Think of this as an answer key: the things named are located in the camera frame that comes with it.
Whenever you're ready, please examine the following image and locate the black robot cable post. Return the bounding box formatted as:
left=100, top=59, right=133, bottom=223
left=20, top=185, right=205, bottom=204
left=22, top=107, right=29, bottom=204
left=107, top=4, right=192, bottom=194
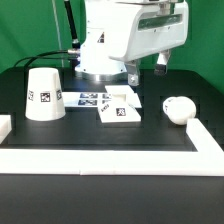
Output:
left=64, top=0, right=80, bottom=48

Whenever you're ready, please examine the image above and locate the black cable bundle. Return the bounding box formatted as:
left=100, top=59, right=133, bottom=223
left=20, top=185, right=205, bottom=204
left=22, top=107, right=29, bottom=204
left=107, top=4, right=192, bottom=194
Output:
left=13, top=49, right=82, bottom=68

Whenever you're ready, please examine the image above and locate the white lamp bulb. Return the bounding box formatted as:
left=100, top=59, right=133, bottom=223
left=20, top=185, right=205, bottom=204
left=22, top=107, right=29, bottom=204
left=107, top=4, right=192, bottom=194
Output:
left=163, top=96, right=196, bottom=125

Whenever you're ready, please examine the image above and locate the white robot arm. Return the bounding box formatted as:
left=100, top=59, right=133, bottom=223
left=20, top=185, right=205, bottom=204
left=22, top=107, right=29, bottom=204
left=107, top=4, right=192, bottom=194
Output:
left=75, top=0, right=189, bottom=86

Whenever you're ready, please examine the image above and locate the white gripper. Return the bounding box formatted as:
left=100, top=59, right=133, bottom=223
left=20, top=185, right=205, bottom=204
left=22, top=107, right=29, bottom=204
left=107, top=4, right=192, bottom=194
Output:
left=109, top=1, right=189, bottom=86

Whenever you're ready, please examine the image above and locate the white marker sheet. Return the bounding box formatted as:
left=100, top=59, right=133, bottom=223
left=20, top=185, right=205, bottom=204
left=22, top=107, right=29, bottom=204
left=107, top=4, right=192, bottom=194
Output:
left=62, top=92, right=111, bottom=107

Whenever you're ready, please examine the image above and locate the white U-shaped fence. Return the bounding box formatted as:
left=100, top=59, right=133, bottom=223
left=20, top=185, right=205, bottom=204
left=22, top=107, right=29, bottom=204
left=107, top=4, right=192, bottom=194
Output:
left=0, top=119, right=224, bottom=176

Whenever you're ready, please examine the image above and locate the white lamp base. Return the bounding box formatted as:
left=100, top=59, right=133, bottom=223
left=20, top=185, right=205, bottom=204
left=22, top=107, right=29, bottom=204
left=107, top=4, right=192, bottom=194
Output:
left=98, top=85, right=141, bottom=123

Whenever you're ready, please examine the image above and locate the white lamp shade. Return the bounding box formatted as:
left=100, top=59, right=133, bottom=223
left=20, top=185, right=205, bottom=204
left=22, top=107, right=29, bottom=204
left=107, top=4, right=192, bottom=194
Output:
left=25, top=67, right=65, bottom=121

